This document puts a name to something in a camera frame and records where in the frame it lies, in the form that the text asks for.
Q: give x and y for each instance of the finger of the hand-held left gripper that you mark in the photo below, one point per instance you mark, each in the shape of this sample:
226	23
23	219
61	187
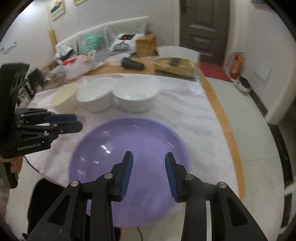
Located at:
61	117
69	127

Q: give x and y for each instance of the dark brown door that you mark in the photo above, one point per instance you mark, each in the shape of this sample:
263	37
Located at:
205	30

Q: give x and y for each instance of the round white and black bowl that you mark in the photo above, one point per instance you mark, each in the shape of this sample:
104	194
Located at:
242	84

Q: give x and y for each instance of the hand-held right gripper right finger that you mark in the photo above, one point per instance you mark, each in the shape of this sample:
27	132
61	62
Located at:
172	179

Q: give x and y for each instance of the wide framed landscape picture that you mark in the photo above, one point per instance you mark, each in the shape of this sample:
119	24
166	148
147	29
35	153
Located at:
79	1

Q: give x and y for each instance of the purple plate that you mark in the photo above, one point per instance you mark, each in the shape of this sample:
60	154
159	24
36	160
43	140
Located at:
143	139

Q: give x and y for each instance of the black wall decal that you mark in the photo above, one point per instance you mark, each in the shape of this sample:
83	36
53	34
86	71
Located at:
8	47

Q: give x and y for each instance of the red fire extinguisher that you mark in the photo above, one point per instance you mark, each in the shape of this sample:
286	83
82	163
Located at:
237	66

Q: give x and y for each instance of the red doormat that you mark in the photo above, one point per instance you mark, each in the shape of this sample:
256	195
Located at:
212	70

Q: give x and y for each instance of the white tree-print pillow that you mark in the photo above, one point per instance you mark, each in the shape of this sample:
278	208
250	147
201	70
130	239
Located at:
121	45

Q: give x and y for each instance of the framed mountain picture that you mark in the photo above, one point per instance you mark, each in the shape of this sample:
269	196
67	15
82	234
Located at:
257	1

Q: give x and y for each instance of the small white bowl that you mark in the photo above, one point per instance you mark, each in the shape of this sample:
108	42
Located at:
114	60

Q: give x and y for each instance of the yellow rolled mat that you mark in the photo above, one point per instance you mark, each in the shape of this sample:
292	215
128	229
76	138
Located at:
52	38

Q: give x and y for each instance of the red lid container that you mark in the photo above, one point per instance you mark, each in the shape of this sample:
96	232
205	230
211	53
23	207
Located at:
70	61

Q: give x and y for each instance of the white dotted tablecloth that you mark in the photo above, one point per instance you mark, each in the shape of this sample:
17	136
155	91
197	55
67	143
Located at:
196	120

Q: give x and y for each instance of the black and white pillow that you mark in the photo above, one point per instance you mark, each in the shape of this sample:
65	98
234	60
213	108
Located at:
63	50

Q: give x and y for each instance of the white wall panel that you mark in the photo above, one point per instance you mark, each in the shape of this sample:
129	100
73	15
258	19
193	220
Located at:
262	67

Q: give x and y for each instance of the person's left hand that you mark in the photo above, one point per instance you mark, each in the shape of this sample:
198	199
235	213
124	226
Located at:
16	165

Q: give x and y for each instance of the gold box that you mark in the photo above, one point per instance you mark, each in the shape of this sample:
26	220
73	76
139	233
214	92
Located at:
175	66

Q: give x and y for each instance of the grey sofa with lace cover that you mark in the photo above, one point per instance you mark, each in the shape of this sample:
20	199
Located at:
129	25

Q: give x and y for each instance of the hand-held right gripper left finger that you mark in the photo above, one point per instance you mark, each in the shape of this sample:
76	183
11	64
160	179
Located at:
126	178

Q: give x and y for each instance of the small framed landscape picture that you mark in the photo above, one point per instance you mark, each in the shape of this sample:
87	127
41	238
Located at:
56	10

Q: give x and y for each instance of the black appliance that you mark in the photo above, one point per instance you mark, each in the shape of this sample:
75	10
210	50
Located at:
34	77

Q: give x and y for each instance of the teal patterned pillow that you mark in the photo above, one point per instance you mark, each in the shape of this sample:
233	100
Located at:
89	42

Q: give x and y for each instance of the white plastic bag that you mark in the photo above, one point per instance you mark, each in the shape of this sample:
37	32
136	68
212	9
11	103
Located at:
77	69

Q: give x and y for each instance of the white box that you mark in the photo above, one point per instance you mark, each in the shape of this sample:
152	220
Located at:
178	52

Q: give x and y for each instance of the black pouch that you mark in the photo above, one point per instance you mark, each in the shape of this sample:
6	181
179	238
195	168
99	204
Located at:
133	64

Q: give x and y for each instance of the cream bowl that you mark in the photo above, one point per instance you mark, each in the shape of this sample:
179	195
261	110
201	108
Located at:
62	102

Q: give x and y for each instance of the cardboard box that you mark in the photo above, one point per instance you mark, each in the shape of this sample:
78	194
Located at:
145	45

